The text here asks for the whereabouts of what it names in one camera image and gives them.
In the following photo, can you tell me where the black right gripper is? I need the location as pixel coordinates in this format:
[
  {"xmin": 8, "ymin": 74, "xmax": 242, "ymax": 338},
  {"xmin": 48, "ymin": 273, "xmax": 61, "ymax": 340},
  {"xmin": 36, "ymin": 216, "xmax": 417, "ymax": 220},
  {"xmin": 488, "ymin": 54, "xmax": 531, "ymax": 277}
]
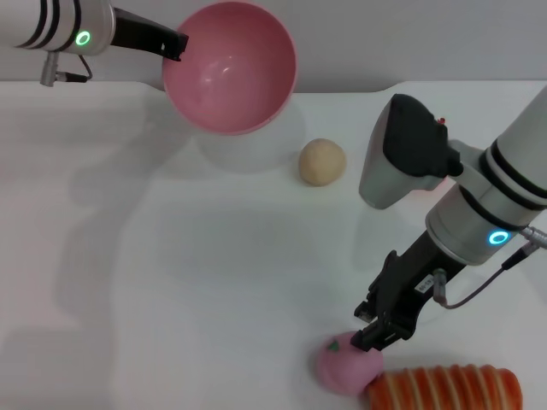
[{"xmin": 350, "ymin": 230, "xmax": 465, "ymax": 353}]

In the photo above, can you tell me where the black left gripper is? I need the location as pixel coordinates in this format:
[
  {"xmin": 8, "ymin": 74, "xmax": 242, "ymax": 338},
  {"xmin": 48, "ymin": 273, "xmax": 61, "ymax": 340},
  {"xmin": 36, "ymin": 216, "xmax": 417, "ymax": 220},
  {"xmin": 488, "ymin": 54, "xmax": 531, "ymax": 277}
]
[{"xmin": 109, "ymin": 7, "xmax": 191, "ymax": 63}]

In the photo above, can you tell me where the pink toy peach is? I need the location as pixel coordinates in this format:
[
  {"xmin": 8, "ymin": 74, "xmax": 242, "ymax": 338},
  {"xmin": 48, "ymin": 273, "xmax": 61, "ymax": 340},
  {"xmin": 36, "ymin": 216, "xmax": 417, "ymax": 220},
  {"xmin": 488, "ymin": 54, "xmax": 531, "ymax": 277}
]
[{"xmin": 308, "ymin": 331, "xmax": 385, "ymax": 396}]

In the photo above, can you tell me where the pink plastic bowl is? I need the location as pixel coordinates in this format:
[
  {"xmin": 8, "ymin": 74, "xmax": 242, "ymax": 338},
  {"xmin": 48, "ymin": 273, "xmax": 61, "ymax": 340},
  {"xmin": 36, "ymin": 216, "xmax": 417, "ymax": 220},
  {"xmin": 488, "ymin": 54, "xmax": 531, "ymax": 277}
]
[{"xmin": 161, "ymin": 2, "xmax": 298, "ymax": 137}]

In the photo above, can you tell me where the orange white striped toy bread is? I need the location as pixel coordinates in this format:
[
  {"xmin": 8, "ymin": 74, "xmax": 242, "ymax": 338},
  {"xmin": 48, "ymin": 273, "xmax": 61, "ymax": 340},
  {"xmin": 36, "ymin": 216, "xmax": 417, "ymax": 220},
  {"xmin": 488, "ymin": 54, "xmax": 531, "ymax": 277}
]
[{"xmin": 365, "ymin": 363, "xmax": 525, "ymax": 410}]

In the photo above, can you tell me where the beige round bun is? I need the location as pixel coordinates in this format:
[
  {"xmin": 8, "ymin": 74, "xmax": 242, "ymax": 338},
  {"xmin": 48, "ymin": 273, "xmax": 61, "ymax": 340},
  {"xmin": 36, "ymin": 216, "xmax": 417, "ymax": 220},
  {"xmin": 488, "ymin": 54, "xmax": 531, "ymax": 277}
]
[{"xmin": 298, "ymin": 138, "xmax": 346, "ymax": 187}]

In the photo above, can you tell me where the red orange toy pear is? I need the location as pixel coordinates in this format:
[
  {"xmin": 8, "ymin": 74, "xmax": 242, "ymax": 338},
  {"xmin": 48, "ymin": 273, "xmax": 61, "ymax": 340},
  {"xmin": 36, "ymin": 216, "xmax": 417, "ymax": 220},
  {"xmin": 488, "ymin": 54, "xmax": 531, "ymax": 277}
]
[{"xmin": 408, "ymin": 115, "xmax": 454, "ymax": 193}]

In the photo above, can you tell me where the right arm connector cable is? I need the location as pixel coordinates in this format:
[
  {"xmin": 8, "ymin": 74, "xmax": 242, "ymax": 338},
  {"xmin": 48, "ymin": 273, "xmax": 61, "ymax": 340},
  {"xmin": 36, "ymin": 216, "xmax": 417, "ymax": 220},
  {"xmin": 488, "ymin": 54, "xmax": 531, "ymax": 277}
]
[{"xmin": 431, "ymin": 225, "xmax": 547, "ymax": 310}]

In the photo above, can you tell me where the arm connector cable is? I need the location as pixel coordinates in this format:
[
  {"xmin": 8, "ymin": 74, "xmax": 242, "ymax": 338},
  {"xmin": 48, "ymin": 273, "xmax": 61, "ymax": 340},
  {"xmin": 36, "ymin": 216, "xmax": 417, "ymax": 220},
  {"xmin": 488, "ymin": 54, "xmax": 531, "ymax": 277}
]
[
  {"xmin": 431, "ymin": 225, "xmax": 547, "ymax": 310},
  {"xmin": 39, "ymin": 51, "xmax": 93, "ymax": 88}
]

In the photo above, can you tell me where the left arm connector cable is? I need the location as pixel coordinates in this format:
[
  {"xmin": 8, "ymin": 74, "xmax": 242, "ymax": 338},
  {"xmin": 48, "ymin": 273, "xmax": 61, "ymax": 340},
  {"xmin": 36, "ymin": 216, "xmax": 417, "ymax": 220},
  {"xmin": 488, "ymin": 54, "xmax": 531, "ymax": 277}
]
[{"xmin": 39, "ymin": 51, "xmax": 93, "ymax": 88}]

